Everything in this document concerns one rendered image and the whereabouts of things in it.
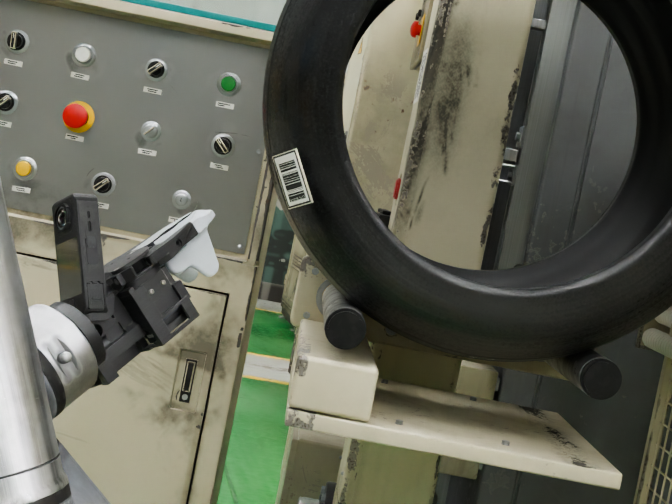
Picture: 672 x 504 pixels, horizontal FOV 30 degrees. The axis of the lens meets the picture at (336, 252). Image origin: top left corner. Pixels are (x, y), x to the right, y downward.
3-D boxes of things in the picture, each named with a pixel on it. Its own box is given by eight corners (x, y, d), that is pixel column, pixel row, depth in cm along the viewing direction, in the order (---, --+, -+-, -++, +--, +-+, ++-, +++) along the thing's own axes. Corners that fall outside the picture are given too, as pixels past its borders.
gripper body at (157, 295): (162, 321, 124) (75, 392, 116) (116, 248, 122) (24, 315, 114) (206, 310, 119) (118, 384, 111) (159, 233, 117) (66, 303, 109)
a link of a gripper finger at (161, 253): (181, 242, 123) (120, 289, 117) (171, 227, 122) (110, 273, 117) (208, 233, 119) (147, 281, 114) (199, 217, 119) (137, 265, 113)
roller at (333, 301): (318, 311, 168) (325, 278, 168) (351, 318, 168) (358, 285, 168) (320, 345, 133) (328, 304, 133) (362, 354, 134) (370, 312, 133)
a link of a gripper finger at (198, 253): (234, 252, 127) (174, 301, 121) (204, 202, 125) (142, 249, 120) (253, 247, 124) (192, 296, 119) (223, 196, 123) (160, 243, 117)
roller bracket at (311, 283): (288, 323, 171) (302, 253, 170) (573, 379, 172) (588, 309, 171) (288, 326, 167) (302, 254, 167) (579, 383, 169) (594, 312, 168)
